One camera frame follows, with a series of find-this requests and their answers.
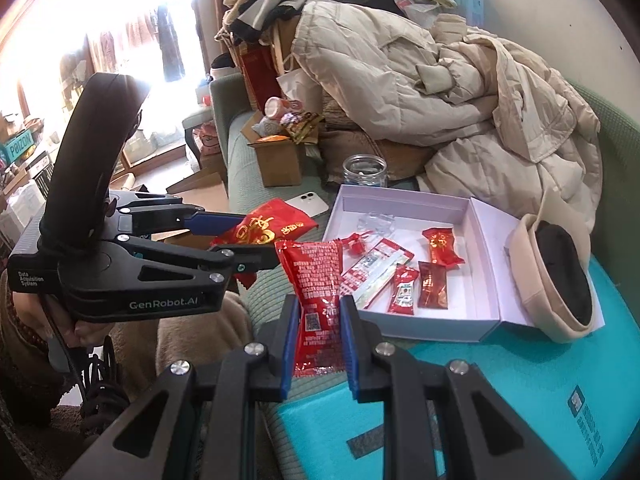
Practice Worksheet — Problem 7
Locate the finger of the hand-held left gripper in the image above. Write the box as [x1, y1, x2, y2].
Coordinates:
[114, 235, 279, 291]
[107, 191, 248, 238]

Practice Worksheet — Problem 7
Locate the green sofa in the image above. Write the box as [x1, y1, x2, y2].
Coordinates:
[210, 72, 640, 480]

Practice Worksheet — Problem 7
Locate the small red gold-print snack packet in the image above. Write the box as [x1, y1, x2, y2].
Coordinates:
[421, 226, 467, 267]

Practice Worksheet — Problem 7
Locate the small brown cardboard box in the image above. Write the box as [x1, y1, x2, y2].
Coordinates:
[241, 125, 321, 188]

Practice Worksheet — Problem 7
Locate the white smartphone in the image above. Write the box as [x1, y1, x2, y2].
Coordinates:
[284, 191, 330, 221]

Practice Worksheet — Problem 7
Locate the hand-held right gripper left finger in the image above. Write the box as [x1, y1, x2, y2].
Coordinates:
[60, 294, 301, 480]

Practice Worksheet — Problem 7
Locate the beige cap with black lining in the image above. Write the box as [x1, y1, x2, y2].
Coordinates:
[507, 190, 607, 345]

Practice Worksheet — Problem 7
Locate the gold wrapped snack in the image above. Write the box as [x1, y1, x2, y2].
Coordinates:
[280, 112, 326, 143]

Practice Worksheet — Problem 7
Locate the white cardboard gift box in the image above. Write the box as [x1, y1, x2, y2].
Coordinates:
[321, 184, 538, 343]

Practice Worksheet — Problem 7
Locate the clear plastic toy plane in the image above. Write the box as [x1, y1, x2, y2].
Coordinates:
[356, 211, 397, 234]

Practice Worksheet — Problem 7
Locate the brown bead bracelet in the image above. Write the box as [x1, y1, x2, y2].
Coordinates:
[0, 305, 56, 366]

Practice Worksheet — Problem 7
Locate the brown paper bag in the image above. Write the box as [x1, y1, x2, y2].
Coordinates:
[272, 20, 326, 116]

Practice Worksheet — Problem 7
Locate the black cable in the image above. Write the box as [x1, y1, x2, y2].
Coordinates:
[45, 300, 131, 426]

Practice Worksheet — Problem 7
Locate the red and white seasoning packet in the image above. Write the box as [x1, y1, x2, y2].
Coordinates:
[341, 239, 416, 309]

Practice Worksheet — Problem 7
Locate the person's left hand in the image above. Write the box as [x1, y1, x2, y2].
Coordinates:
[10, 287, 111, 351]

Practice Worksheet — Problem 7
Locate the teal bubble mailer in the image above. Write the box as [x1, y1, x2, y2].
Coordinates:
[272, 255, 640, 480]

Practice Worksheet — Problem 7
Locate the tall red snack bag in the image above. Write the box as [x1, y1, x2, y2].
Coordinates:
[274, 239, 347, 379]

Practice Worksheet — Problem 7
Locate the red paper bag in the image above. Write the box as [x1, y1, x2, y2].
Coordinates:
[235, 42, 281, 111]

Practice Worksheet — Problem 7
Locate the large red gold-print snack packet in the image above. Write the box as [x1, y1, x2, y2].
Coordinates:
[210, 199, 319, 250]

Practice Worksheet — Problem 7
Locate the dark red foil packet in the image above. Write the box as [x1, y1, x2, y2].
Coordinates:
[417, 261, 448, 309]

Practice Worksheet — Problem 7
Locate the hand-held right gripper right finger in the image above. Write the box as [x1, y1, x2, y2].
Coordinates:
[340, 296, 576, 480]

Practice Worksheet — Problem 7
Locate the brown cushion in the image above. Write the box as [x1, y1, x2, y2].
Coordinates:
[320, 130, 441, 181]

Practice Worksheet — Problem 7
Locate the red ketchup sachet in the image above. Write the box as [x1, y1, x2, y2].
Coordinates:
[387, 264, 421, 315]

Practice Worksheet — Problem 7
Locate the clear plastic jar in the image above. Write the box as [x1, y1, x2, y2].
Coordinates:
[342, 154, 389, 188]

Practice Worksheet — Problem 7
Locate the light blue storage box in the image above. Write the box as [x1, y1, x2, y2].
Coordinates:
[440, 0, 488, 28]

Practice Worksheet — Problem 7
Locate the pink and white cup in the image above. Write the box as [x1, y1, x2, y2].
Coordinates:
[264, 96, 306, 120]

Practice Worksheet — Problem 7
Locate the teal printed box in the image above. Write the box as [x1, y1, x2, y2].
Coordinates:
[2, 132, 36, 158]

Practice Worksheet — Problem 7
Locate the beige puffer jacket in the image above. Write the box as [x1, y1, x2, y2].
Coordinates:
[285, 0, 603, 241]

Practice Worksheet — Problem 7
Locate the flat brown cardboard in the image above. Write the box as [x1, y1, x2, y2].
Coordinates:
[165, 172, 231, 211]

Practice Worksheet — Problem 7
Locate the red plastic propeller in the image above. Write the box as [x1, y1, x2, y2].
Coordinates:
[339, 231, 375, 256]

